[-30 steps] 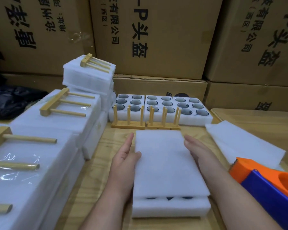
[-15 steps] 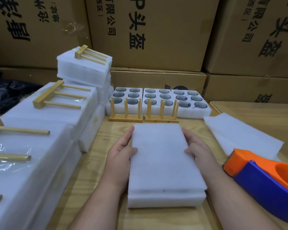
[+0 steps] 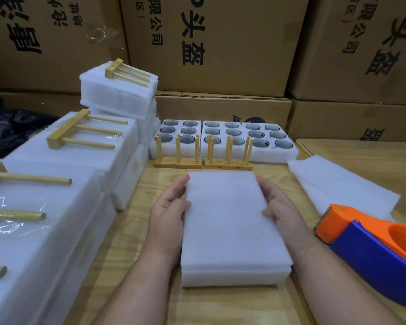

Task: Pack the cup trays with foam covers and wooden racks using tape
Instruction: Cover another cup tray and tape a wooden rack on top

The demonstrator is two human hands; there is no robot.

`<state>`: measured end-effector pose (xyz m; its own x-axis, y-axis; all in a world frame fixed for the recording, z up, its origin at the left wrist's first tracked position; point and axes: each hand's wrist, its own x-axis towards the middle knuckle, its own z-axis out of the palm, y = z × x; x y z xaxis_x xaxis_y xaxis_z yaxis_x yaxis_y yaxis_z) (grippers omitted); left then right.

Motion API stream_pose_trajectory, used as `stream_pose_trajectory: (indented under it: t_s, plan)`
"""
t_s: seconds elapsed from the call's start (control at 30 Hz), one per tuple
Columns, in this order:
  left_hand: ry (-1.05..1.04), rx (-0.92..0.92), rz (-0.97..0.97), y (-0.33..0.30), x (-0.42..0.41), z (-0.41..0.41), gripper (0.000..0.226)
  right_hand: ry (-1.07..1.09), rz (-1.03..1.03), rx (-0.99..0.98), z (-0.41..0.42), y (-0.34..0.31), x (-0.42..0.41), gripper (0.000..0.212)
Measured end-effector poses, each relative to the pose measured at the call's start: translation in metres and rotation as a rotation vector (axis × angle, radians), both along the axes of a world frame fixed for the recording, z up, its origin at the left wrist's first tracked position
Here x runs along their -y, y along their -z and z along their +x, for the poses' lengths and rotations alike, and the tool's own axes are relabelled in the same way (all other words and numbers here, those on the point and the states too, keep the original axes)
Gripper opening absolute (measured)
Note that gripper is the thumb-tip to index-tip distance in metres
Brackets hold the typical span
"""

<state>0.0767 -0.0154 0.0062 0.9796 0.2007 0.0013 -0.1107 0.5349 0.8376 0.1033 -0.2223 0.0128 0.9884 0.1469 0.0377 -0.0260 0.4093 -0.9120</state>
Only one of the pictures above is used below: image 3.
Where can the wooden rack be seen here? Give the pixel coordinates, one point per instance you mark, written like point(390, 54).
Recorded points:
point(113, 69)
point(27, 178)
point(57, 138)

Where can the row of wooden peg racks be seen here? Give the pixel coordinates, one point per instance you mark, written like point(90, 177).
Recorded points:
point(172, 164)

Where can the person's right forearm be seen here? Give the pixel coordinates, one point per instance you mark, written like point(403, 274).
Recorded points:
point(345, 287)

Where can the person's left forearm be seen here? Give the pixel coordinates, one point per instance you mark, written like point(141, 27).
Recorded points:
point(142, 291)

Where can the black plastic bag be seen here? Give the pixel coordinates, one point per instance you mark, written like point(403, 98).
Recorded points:
point(17, 128)

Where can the orange and blue tape dispenser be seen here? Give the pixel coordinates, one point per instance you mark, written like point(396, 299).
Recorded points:
point(372, 260)

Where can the stack of white foam trays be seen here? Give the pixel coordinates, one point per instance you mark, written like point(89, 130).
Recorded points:
point(172, 145)

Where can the small black object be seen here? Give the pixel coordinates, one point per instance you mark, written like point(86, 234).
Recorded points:
point(252, 121)

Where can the person's left hand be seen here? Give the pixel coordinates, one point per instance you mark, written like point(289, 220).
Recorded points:
point(168, 226)

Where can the pile of white foam sheets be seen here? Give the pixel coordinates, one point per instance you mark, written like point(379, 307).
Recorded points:
point(338, 182)

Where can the stack of brown cardboard boxes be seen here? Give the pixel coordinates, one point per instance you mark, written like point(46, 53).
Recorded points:
point(216, 44)

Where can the person's right hand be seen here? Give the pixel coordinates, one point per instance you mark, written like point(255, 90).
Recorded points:
point(284, 213)

